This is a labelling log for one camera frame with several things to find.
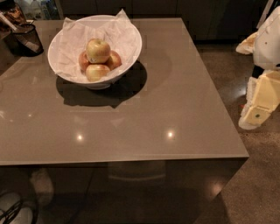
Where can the right red apple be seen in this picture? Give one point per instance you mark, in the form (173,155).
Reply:
(114,60)

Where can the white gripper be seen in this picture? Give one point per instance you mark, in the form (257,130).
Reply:
(268,48)

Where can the left red apple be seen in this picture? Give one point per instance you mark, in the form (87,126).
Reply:
(83,61)

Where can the white bowl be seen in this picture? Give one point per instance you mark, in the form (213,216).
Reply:
(61,49)

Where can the red apple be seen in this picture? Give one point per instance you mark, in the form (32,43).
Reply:
(83,61)
(114,60)

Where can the yellow-red apple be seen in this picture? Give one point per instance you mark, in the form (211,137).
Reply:
(97,51)

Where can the white robot base with cables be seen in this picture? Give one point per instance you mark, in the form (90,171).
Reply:
(14,209)

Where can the front yellow apple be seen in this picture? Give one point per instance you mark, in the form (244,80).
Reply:
(96,72)

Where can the white paper liner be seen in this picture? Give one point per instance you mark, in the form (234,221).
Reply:
(73,38)

